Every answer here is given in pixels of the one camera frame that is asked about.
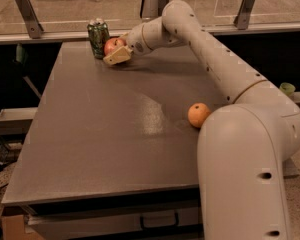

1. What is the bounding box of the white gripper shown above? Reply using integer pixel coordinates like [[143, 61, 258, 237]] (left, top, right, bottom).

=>
[[103, 24, 152, 65]]

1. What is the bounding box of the red apple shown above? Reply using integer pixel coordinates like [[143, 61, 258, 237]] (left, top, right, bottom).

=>
[[104, 38, 126, 55]]

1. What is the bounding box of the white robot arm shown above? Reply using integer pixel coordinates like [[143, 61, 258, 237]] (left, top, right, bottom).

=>
[[104, 0, 300, 240]]

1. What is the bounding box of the green soda can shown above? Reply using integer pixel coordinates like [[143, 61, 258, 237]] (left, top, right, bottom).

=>
[[87, 18, 110, 59]]

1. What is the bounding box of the orange fruit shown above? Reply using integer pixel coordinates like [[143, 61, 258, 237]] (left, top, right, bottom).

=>
[[188, 103, 211, 128]]

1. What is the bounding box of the small green cup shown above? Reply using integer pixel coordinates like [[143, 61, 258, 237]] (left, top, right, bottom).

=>
[[279, 82, 296, 97]]

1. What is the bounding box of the cardboard box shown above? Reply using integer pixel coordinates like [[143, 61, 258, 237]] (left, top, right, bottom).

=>
[[1, 215, 45, 240]]

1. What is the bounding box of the left metal bracket post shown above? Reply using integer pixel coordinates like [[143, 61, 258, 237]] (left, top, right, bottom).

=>
[[15, 0, 43, 39]]

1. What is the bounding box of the horizontal metal rail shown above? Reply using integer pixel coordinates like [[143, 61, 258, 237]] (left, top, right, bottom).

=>
[[0, 22, 300, 45]]

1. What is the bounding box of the right metal bracket post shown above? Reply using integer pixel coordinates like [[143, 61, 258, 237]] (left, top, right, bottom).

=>
[[234, 0, 256, 30]]

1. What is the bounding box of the grey drawer with black handle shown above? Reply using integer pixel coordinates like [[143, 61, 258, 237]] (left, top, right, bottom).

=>
[[28, 203, 203, 240]]

